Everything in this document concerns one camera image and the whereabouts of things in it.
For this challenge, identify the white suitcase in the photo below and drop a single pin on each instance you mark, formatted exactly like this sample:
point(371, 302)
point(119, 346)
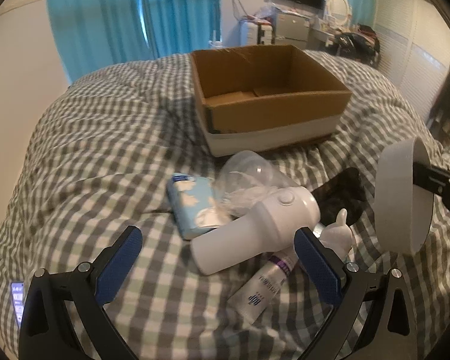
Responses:
point(253, 33)

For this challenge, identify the large blue curtain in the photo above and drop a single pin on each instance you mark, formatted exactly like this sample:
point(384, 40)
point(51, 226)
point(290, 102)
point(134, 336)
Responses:
point(93, 34)

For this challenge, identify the clear plastic bag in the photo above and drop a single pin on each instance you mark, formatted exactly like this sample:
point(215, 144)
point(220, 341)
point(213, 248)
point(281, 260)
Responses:
point(245, 179)

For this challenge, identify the white BOP toothpaste tube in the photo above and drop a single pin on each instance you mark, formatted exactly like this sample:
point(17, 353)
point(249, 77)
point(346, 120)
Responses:
point(255, 295)

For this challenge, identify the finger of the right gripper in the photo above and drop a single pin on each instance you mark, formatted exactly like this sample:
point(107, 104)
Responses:
point(432, 178)

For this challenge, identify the white dressing table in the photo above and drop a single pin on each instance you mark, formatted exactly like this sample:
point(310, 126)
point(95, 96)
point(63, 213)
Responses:
point(319, 38)

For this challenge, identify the white tape roll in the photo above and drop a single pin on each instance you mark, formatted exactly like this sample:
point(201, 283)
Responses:
point(403, 210)

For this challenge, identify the white louvered wardrobe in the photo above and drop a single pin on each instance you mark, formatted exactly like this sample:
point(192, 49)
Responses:
point(414, 48)

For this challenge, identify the brown cardboard box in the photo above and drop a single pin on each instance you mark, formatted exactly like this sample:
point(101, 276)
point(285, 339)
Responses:
point(262, 98)

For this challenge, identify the grey mini fridge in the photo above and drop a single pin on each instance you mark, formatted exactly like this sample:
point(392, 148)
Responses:
point(291, 29)

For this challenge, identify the white hair dryer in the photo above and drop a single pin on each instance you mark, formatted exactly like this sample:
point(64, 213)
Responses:
point(269, 226)

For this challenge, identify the blue tissue pack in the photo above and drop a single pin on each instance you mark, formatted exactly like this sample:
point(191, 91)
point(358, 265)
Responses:
point(193, 205)

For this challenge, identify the grey checkered duvet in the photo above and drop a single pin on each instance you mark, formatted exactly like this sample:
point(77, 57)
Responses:
point(99, 160)

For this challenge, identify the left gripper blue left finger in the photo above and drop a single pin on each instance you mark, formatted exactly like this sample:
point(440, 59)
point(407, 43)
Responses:
point(114, 263)

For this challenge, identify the black pouch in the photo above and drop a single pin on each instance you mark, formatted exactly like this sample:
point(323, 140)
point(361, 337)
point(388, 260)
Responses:
point(343, 191)

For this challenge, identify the oval vanity mirror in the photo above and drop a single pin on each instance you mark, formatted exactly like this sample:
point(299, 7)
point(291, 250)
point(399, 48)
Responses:
point(338, 13)

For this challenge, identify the black bags pile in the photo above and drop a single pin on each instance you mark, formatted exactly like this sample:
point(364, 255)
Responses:
point(361, 45)

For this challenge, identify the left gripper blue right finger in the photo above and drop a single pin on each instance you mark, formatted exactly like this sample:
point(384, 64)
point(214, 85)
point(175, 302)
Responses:
point(322, 265)

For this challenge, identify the smartphone with lit screen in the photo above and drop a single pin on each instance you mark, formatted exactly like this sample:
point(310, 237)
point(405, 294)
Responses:
point(17, 299)

